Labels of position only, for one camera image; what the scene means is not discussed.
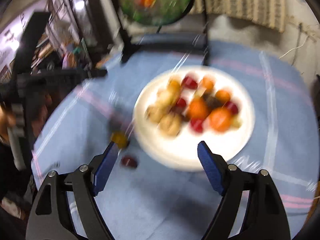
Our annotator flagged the large red plum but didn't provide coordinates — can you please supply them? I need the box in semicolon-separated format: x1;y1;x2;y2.
181;75;198;90

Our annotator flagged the white oval plate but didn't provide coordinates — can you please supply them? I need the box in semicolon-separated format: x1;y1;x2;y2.
133;66;255;171

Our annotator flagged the person left hand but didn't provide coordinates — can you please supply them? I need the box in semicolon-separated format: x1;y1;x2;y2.
0;106;16;142

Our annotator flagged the large red apple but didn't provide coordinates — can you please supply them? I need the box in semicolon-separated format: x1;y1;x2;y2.
224;101;239;115

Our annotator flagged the pale round fruit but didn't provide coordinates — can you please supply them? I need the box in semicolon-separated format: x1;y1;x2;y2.
156;89;177;107

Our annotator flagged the dark mangosteen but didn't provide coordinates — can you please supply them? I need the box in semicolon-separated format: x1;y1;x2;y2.
202;94;223;111
120;155;138;168

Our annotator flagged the red cherry tomato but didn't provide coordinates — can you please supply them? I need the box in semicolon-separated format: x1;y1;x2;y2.
190;118;203;133

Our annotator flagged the mandarin orange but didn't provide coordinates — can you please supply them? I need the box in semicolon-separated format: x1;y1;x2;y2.
187;98;210;120

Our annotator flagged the orange tomato left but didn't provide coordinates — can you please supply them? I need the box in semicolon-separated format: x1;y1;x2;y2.
111;131;129;149

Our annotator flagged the small mandarin on plate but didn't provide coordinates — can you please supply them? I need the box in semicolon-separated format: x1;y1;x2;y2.
215;89;232;104

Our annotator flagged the dark wooden cabinet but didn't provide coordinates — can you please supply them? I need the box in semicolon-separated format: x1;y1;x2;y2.
68;0;115;58

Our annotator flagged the orange persimmon fruit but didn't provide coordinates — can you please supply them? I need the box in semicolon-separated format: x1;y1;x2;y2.
200;76;215;93

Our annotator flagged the small red tomato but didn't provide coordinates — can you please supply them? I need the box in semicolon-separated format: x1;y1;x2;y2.
175;98;187;110

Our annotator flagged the small tan longan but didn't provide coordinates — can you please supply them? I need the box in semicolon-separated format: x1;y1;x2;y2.
231;115;242;129

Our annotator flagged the big orange fruit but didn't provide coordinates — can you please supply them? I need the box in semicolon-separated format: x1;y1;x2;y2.
208;107;232;132

